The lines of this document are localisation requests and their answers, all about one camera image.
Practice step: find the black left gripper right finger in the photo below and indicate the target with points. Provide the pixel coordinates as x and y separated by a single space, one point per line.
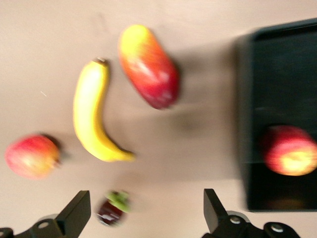
215 218

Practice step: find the red apple right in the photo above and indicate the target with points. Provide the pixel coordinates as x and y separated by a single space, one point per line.
31 156

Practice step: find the black rectangular plastic box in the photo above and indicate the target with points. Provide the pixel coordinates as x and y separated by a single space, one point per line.
272 74

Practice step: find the small red apple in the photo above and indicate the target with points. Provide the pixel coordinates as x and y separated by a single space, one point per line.
289 151

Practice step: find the dark purple mangosteen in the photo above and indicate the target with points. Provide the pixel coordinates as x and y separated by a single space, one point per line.
109 213

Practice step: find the yellow banana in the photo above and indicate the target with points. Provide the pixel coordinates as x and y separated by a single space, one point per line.
86 111

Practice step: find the brown table cover sheet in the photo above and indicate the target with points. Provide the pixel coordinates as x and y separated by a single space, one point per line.
37 49

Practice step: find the red yellow mango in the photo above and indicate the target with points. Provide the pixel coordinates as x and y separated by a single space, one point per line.
148 69

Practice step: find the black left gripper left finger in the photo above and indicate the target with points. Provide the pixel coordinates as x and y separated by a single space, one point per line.
71 218

